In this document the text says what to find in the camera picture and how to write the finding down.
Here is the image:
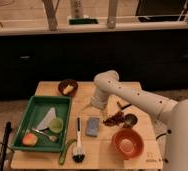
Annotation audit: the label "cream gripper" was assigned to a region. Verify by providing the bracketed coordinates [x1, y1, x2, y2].
[90, 90, 109, 110]

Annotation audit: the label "blue sponge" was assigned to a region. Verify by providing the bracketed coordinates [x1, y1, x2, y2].
[86, 117, 99, 137]

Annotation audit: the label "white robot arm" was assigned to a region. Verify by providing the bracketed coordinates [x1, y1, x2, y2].
[90, 70, 188, 171]

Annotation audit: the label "brown block with black stick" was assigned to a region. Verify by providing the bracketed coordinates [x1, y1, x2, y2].
[117, 101, 131, 110]

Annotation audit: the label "bunch of dark grapes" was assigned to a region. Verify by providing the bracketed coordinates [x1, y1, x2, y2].
[103, 111, 124, 126]

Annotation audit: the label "yellow food piece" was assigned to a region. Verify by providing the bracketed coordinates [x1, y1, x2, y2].
[63, 85, 74, 95]

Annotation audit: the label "dark brown small bowl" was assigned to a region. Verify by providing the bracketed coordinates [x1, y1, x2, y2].
[58, 79, 78, 97]

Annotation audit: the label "small dark metal cup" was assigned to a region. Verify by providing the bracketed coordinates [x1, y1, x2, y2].
[124, 114, 138, 128]

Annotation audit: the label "green small cup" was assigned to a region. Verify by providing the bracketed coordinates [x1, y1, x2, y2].
[49, 118, 63, 133]

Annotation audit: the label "orange bowl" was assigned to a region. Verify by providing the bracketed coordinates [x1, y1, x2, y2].
[112, 128, 144, 160]

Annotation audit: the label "grey cloth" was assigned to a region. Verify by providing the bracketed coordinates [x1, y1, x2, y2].
[37, 107, 56, 130]

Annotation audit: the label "green plastic tray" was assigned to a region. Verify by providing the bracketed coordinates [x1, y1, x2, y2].
[12, 96, 71, 153]

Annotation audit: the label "dish brush black bristles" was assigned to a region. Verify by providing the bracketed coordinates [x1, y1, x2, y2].
[72, 118, 85, 163]

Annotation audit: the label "metal spoon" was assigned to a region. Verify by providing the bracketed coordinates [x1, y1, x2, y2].
[32, 128, 58, 142]

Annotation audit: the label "red yellow apple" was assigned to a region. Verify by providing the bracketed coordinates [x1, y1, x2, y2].
[22, 133, 38, 146]

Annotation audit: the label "green rectangular object on shelf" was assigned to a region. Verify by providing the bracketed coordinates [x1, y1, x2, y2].
[69, 18, 98, 25]

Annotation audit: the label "black pole stand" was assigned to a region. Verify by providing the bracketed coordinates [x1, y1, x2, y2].
[0, 122, 12, 171]

